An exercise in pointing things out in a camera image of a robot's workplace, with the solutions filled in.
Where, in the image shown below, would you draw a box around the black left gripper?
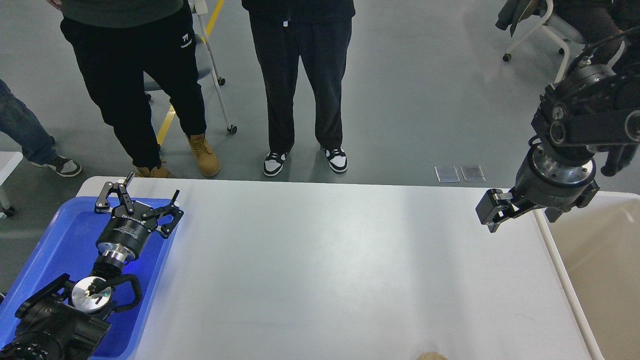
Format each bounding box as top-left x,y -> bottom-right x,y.
94,171 -> 184,263

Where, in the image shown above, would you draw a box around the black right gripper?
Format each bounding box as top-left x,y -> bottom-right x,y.
475,144 -> 600,233

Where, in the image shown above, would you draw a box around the small tan object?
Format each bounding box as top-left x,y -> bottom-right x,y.
417,351 -> 448,360

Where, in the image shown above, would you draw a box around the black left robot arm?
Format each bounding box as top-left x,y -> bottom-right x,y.
1,173 -> 184,360

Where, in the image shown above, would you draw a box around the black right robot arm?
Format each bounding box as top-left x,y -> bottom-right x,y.
475,59 -> 639,233

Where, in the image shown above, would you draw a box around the clear floor plate right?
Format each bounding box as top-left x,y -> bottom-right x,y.
460,165 -> 486,183

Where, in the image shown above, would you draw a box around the clear floor plate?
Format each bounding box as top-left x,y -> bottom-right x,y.
460,165 -> 486,183
434,165 -> 460,183

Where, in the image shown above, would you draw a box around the clear floor plate left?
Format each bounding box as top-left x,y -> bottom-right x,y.
434,165 -> 460,183

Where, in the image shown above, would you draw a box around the beige plastic bin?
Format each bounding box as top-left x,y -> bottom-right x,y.
534,191 -> 640,360

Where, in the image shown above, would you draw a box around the person in blue jeans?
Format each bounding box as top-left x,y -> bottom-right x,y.
0,80 -> 82,178

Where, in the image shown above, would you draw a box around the person in tan boots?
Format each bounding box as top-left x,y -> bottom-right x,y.
49,0 -> 221,178

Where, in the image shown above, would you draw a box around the white chair right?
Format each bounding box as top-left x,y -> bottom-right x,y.
495,0 -> 586,84

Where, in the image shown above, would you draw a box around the seated person black trousers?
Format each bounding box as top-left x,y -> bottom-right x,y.
553,0 -> 640,71

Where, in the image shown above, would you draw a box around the person in black-white sneakers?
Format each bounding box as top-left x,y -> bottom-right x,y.
241,0 -> 356,177

